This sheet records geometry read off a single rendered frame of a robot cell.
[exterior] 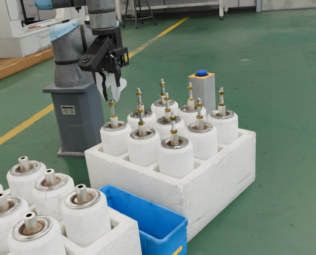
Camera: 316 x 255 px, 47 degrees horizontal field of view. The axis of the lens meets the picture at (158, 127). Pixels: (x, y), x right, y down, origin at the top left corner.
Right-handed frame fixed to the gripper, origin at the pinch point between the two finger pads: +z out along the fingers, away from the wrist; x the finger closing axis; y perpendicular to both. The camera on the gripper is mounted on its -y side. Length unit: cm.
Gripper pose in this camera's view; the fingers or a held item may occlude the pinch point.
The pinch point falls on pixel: (109, 98)
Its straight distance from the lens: 110.0
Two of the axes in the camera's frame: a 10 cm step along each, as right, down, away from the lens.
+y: 5.2, -3.7, 7.7
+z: 0.9, 9.2, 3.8
